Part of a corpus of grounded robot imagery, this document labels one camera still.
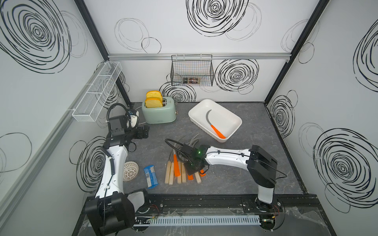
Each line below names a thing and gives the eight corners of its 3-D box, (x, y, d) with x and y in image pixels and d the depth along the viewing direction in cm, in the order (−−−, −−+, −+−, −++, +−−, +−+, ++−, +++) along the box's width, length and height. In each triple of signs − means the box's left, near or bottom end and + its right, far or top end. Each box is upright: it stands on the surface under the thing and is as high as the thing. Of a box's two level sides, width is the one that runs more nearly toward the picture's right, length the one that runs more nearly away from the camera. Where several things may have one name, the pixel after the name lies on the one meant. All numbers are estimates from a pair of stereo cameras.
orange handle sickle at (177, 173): (175, 177, 84) (175, 175, 82) (171, 152, 94) (170, 150, 92) (180, 175, 84) (180, 174, 83) (175, 151, 94) (175, 149, 93)
